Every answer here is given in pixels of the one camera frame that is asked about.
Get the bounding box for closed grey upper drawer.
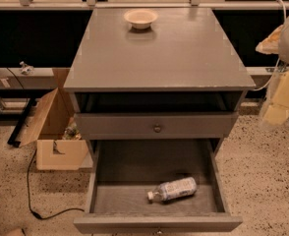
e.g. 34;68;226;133
74;112;238;140

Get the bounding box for black floor cable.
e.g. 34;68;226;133
26;148;86;221

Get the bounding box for white paper bowl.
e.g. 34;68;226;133
124;9;158;30

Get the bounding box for grey drawer cabinet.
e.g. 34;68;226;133
63;7;257;236

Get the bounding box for items inside cardboard box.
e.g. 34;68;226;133
62;122;82;140

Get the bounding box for crumpled clear plastic piece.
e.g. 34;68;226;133
20;61;34;76

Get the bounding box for white hanging cable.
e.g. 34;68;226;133
252;0;288;92

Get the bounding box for clear blue-label plastic bottle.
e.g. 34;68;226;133
147;177;198;202

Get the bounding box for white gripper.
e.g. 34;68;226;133
256;17;289;125

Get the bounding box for open grey middle drawer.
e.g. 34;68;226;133
74;140;242;234

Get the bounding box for open cardboard box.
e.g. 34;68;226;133
19;68;89;171

